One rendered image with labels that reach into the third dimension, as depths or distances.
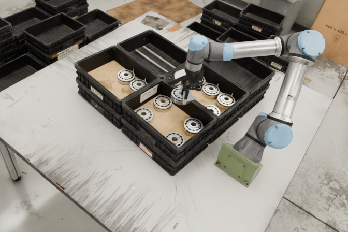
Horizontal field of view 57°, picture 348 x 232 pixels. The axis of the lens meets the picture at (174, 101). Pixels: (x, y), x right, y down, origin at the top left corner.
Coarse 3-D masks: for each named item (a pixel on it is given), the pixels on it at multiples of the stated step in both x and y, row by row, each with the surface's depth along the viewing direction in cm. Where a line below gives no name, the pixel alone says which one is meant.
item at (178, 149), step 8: (160, 80) 177; (144, 88) 171; (128, 112) 160; (208, 112) 164; (144, 120) 155; (152, 128) 152; (208, 128) 158; (160, 136) 149; (192, 136) 151; (168, 144) 147; (184, 144) 147; (176, 152) 146
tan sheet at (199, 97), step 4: (192, 92) 188; (196, 92) 189; (200, 92) 189; (220, 92) 191; (196, 96) 186; (200, 96) 186; (200, 100) 184; (204, 100) 184; (208, 100) 185; (212, 100) 185; (204, 104) 182; (208, 104) 183; (212, 104) 183; (220, 108) 181; (220, 112) 179
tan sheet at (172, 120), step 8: (144, 104) 176; (152, 104) 177; (160, 112) 173; (168, 112) 174; (176, 112) 175; (184, 112) 176; (160, 120) 169; (168, 120) 170; (176, 120) 171; (184, 120) 172; (160, 128) 165; (168, 128) 166; (176, 128) 167; (184, 136) 164
